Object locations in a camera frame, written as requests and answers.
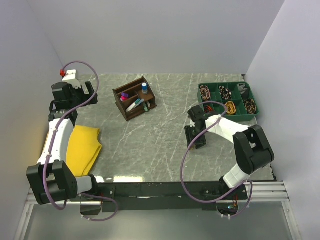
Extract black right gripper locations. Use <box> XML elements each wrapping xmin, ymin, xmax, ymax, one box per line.
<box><xmin>184</xmin><ymin>124</ymin><xmax>207</xmax><ymax>150</ymax></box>

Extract dark purple highlighter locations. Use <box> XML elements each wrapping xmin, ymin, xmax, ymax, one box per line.
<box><xmin>121</xmin><ymin>92</ymin><xmax>129</xmax><ymax>98</ymax></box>

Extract blue capped small bottle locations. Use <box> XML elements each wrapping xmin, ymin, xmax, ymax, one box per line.
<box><xmin>141</xmin><ymin>82</ymin><xmax>148</xmax><ymax>95</ymax></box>

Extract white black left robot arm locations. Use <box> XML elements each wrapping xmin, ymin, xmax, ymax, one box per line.
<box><xmin>26</xmin><ymin>81</ymin><xmax>100</xmax><ymax>205</ymax></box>

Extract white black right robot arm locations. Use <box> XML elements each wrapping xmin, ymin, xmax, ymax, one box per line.
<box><xmin>184</xmin><ymin>105</ymin><xmax>275</xmax><ymax>199</ymax></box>

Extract red black rolled band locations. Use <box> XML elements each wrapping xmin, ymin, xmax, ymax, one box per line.
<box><xmin>204</xmin><ymin>105</ymin><xmax>214</xmax><ymax>113</ymax></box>

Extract yellow rolled band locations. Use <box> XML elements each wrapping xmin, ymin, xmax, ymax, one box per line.
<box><xmin>224</xmin><ymin>100</ymin><xmax>237</xmax><ymax>116</ymax></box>

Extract pink black rolled band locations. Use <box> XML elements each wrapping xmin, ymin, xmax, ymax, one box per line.
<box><xmin>199</xmin><ymin>85</ymin><xmax>211</xmax><ymax>102</ymax></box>

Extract brown wooden desk organizer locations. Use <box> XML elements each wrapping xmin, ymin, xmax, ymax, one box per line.
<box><xmin>112</xmin><ymin>76</ymin><xmax>157</xmax><ymax>121</ymax></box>

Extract yellow folded cloth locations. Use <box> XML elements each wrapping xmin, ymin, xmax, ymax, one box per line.
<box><xmin>49</xmin><ymin>121</ymin><xmax>102</xmax><ymax>177</ymax></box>

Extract black white rolled band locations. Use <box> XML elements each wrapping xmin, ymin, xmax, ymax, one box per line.
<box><xmin>218</xmin><ymin>85</ymin><xmax>232</xmax><ymax>100</ymax></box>

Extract green compartment tray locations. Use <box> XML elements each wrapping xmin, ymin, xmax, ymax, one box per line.
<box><xmin>197</xmin><ymin>81</ymin><xmax>260</xmax><ymax>122</ymax></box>

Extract brown black rolled band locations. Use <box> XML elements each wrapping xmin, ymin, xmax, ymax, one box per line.
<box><xmin>243</xmin><ymin>98</ymin><xmax>257</xmax><ymax>115</ymax></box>

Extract grey crumpled item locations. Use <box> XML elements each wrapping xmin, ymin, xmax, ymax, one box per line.
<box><xmin>237</xmin><ymin>83</ymin><xmax>250</xmax><ymax>99</ymax></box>

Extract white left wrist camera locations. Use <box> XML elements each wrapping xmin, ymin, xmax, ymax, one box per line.
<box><xmin>60</xmin><ymin>69</ymin><xmax>82</xmax><ymax>90</ymax></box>

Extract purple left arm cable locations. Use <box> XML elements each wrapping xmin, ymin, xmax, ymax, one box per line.
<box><xmin>42</xmin><ymin>60</ymin><xmax>119</xmax><ymax>222</ymax></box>

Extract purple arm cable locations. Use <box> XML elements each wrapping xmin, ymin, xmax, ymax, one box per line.
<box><xmin>42</xmin><ymin>60</ymin><xmax>119</xmax><ymax>222</ymax></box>
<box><xmin>179</xmin><ymin>100</ymin><xmax>253</xmax><ymax>221</ymax></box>

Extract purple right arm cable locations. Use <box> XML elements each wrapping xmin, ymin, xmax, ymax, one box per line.
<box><xmin>179</xmin><ymin>100</ymin><xmax>253</xmax><ymax>221</ymax></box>

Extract black base frame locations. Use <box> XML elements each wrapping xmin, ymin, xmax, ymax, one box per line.
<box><xmin>71</xmin><ymin>181</ymin><xmax>248</xmax><ymax>213</ymax></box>

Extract aluminium rail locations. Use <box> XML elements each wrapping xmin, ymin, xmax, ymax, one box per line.
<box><xmin>25</xmin><ymin>181</ymin><xmax>290</xmax><ymax>205</ymax></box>

